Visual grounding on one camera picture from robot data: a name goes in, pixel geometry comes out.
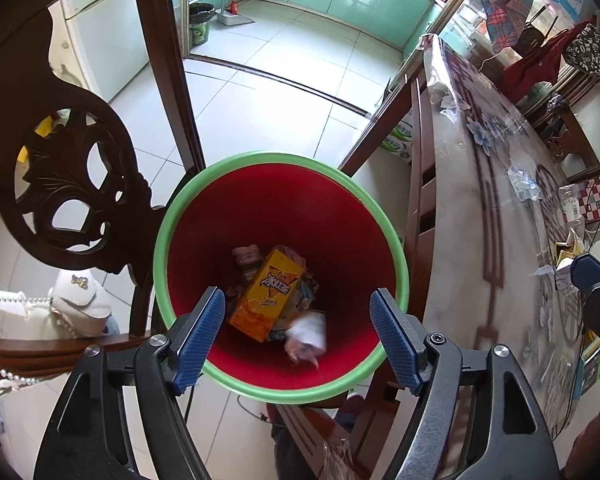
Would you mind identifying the white fridge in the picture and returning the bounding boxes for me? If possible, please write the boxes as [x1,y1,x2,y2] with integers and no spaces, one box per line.
[47,0,153,106]

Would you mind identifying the pink brown wrapper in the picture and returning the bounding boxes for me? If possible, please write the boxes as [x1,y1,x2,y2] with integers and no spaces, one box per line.
[231,245,264,269]

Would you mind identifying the dark kitchen waste bin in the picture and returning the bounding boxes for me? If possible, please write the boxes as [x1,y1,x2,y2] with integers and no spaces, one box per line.
[187,2,216,46]

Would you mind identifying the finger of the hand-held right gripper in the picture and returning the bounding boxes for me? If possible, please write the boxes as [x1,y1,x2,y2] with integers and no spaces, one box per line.
[570,253,600,356]

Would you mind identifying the blue white snack packet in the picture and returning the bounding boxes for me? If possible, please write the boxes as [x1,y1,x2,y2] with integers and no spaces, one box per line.
[295,270,322,312]

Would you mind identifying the clear plastic bag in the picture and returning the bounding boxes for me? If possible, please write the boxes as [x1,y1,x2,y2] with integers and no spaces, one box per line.
[322,437,361,480]

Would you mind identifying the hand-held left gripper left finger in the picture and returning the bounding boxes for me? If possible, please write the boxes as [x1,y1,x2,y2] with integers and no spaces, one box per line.
[32,286,227,480]

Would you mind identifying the colourful plastic toy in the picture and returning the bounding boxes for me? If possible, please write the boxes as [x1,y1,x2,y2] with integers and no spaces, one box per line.
[577,330,600,396]

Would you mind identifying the dark wooden chair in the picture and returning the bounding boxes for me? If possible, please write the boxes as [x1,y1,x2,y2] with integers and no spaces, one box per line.
[530,92,600,181]

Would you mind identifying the red garment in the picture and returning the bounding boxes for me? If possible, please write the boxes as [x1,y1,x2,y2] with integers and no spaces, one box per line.
[500,30,588,103]

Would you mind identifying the orange drink carton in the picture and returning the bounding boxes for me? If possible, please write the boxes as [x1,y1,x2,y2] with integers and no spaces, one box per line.
[228,249,306,343]

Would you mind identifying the yellow toy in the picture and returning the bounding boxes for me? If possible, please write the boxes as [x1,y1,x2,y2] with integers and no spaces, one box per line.
[17,110,71,166]

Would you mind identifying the red green-rimmed waste bin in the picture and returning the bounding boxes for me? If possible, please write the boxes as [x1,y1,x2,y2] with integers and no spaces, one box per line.
[153,150,411,406]

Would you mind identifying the brown shoulder bag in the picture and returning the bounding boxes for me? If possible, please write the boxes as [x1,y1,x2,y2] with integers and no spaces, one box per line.
[517,25,546,56]

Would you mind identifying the black white patterned bag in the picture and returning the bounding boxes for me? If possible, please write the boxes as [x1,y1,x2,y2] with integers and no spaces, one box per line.
[565,25,600,81]

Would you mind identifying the carved wooden chair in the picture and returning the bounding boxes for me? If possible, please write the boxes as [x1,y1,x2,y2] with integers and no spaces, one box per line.
[0,0,206,378]

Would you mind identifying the clear crumpled plastic wrap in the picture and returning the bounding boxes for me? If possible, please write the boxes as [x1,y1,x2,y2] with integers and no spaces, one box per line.
[507,162,543,201]

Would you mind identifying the turquoise base cabinets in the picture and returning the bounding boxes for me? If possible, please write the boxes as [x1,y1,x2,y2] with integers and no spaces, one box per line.
[190,0,436,61]

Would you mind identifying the white paper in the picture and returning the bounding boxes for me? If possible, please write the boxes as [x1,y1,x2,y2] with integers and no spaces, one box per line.
[282,310,328,368]

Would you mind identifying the yellow white tissue packet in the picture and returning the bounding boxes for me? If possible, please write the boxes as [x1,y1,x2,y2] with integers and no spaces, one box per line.
[550,227,588,271]

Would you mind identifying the clear plastic bottle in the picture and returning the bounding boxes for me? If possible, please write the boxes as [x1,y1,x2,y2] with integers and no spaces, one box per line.
[557,182,588,226]

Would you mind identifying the plaid hanging cloth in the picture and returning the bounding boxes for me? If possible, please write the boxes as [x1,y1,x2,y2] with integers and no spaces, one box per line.
[481,0,543,56]

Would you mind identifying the grey dustpan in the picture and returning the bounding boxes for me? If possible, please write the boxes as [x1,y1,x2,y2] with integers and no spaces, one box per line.
[216,9,256,27]

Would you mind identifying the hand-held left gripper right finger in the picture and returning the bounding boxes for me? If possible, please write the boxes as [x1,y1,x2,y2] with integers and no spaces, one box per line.
[369,287,563,480]

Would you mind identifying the white pearl handbag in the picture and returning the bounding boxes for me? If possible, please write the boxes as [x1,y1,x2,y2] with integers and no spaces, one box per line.
[0,270,117,396]

